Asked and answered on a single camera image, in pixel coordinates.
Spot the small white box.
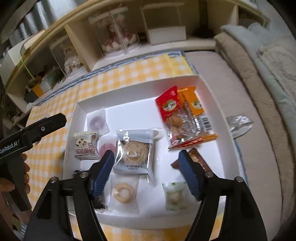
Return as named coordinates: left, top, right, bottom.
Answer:
left=147, top=26, right=187, bottom=45

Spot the pink pastry clear packet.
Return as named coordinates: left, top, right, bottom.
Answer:
left=98, top=136, right=118, bottom=163

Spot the yellow box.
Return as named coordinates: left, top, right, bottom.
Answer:
left=31, top=85, right=45, bottom=98

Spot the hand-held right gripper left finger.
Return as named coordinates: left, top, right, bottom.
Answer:
left=23, top=149, right=116, bottom=241

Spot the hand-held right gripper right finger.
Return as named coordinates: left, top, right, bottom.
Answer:
left=178, top=149, right=266, bottom=241

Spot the pale soup packet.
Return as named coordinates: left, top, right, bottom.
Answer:
left=225, top=113, right=254, bottom=139

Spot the orange snack packet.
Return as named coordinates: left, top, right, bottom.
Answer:
left=177, top=86, right=218, bottom=145

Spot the round pastry clear packet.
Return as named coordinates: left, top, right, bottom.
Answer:
left=109, top=174, right=140, bottom=214

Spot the beige mattress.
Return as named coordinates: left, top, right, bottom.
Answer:
left=185, top=50, right=289, bottom=232

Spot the brown chocolate packet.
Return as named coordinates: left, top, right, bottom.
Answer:
left=171, top=148, right=211, bottom=174

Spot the dark grey box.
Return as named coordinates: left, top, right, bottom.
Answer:
left=23, top=91, right=37, bottom=105

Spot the white cardboard box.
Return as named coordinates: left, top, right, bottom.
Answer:
left=64, top=75, right=236, bottom=229

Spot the red snack packet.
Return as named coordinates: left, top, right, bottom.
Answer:
left=154, top=86, right=192, bottom=149

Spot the purple pastry clear packet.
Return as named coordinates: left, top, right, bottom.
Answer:
left=87, top=108, right=109, bottom=135

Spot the wooden shelf unit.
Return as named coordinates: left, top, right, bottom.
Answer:
left=3, top=0, right=271, bottom=130

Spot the green white candy packet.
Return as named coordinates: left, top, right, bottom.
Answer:
left=162, top=182, right=188, bottom=212

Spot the grey curtain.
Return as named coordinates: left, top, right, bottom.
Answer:
left=0, top=0, right=60, bottom=47

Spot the white dress doll in case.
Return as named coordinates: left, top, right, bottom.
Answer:
left=50, top=38, right=85, bottom=76

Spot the red dress doll in case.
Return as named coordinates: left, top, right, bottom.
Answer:
left=89, top=7, right=142, bottom=57

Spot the white foam box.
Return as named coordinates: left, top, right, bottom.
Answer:
left=0, top=50, right=21, bottom=77

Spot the green ribbon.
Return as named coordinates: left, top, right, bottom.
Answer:
left=20, top=57, right=35, bottom=80

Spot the yellow checkered tablecloth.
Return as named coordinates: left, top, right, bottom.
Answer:
left=14, top=53, right=229, bottom=241

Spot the grey blue blanket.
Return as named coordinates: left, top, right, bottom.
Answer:
left=220, top=22, right=296, bottom=130

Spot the person's left hand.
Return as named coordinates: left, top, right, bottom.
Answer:
left=0, top=153, right=31, bottom=195

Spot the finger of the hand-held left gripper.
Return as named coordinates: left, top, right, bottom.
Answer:
left=24, top=113, right=67, bottom=139

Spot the white cookie packet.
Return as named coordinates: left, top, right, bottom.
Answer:
left=73, top=131, right=99, bottom=161

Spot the beige blanket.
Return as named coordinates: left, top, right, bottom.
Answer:
left=214, top=31, right=296, bottom=223

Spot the cream fluffy blanket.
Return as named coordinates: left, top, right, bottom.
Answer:
left=257, top=35, right=296, bottom=81

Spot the grey window pastry packet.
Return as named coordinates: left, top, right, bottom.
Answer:
left=113, top=129, right=158, bottom=187

